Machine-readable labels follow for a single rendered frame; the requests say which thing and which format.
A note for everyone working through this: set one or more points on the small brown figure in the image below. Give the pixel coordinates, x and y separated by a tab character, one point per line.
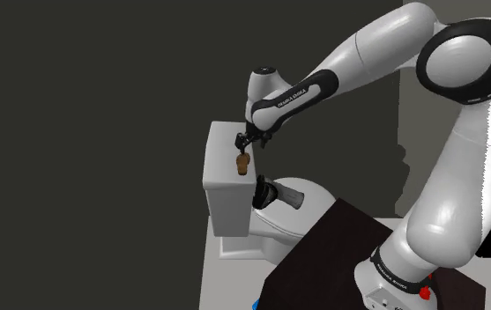
243	165

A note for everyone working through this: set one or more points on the black and grey flashlight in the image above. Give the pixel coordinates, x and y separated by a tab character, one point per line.
286	195

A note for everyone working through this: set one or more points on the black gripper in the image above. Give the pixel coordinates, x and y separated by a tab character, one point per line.
249	137

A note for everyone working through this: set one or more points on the white toilet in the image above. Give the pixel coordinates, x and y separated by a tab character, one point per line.
223	202

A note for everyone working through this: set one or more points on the small blue object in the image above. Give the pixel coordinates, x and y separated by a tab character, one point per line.
255	305

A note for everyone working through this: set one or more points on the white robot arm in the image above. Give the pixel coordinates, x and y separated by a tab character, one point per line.
451	206

